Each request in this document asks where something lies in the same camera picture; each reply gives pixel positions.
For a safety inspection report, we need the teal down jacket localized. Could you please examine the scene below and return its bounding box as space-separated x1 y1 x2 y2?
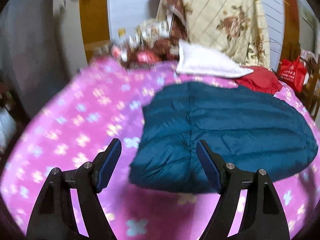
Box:
129 82 318 194

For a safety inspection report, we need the white plastic bag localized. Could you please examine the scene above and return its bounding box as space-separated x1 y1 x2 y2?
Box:
0 108 17 153

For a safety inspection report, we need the pink floral bed sheet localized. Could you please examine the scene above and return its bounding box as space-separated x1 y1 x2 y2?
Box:
0 57 320 240

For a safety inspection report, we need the wooden shelf rack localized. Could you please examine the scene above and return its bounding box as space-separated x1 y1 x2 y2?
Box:
299 49 319 120

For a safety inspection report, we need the red cushion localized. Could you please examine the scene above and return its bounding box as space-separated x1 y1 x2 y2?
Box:
234 66 283 95

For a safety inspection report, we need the red plastic bag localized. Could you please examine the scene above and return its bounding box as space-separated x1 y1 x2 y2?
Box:
278 56 307 93

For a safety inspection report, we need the grey refrigerator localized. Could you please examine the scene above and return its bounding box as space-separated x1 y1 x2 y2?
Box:
1 0 67 118

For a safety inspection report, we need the white pillow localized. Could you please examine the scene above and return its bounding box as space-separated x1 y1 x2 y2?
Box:
176 40 253 79

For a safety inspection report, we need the cream floral quilt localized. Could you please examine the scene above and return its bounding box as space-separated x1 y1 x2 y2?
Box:
147 0 272 69

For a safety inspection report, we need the brown floral bedding pile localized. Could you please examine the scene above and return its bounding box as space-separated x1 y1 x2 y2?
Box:
93 0 188 69

